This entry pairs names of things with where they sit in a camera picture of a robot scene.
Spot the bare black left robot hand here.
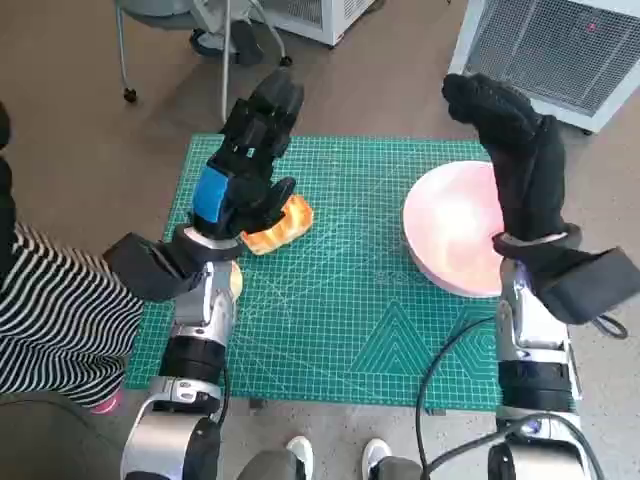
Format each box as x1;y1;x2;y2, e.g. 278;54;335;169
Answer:
189;67;306;247

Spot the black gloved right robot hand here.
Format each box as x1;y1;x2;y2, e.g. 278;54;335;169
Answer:
441;72;567;240

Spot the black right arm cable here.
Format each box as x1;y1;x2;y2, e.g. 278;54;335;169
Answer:
414;316;501;480

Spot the person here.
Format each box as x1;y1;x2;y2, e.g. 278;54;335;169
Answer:
0;102;146;416
239;435;424;480
188;0;269;66

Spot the round toy bread bun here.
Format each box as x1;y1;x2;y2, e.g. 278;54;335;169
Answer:
228;259;245;296

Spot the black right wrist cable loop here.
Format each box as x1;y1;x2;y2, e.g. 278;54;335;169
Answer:
592;312;630;341

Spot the pink bowl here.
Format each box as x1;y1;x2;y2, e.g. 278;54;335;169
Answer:
402;160;509;300

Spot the large white mesh cabinet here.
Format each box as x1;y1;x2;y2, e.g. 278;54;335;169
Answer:
446;0;640;135

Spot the grey office chair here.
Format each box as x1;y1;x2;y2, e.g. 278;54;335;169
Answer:
113;0;294;136

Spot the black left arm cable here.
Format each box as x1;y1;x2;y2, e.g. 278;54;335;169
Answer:
212;367;232;426

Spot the green cutting mat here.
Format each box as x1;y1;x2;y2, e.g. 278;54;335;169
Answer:
122;133;506;405

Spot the orange rectangular toy bread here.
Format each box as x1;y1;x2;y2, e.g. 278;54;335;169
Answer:
241;193;315;257

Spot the small white mesh cabinet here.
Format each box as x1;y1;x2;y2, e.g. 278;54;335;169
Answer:
249;0;374;49

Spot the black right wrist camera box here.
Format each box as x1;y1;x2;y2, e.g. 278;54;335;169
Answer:
537;247;640;326

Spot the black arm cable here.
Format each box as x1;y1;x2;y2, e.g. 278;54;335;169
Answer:
414;316;501;480
212;367;232;426

